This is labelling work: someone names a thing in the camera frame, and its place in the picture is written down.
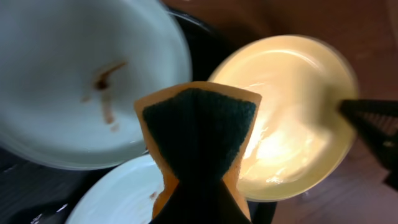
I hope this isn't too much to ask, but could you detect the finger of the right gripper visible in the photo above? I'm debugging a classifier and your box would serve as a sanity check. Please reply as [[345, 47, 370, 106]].
[[339, 100, 397, 190]]

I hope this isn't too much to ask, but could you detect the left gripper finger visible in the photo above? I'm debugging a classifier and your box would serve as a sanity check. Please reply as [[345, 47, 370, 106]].
[[150, 174, 251, 224]]

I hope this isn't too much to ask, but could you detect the green yellow sponge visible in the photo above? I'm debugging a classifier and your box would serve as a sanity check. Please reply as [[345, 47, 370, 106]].
[[134, 81, 263, 222]]

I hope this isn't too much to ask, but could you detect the light blue plate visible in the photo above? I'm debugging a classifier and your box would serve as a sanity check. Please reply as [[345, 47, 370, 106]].
[[1, 0, 192, 170], [66, 155, 164, 224]]

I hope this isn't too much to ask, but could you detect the yellow plate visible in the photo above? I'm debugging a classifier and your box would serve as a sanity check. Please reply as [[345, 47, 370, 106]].
[[210, 35, 359, 202]]

